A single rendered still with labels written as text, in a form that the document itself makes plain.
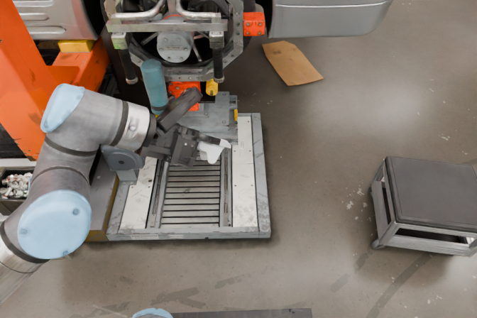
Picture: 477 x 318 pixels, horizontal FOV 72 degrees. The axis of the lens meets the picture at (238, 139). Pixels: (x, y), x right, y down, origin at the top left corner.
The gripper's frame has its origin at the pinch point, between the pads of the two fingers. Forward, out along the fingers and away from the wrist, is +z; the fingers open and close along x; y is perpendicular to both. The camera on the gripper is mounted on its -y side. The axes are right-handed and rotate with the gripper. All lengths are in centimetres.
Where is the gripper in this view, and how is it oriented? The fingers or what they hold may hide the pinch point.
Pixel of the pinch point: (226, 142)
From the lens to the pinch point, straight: 77.6
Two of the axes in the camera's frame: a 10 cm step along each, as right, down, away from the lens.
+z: 7.9, 2.4, 5.7
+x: 5.5, 1.5, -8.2
